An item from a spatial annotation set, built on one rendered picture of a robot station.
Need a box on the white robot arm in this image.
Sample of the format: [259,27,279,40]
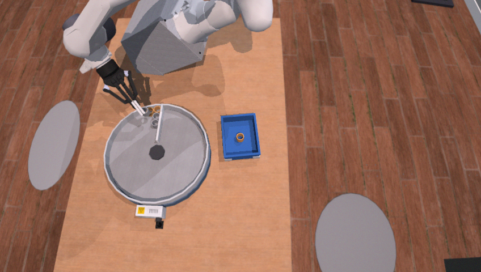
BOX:
[62,0,273,74]

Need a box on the blue crate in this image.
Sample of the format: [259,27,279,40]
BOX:
[221,113,261,162]

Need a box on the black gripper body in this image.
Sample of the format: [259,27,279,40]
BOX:
[96,59,124,87]

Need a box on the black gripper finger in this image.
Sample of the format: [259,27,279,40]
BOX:
[103,79,143,116]
[117,70,145,114]

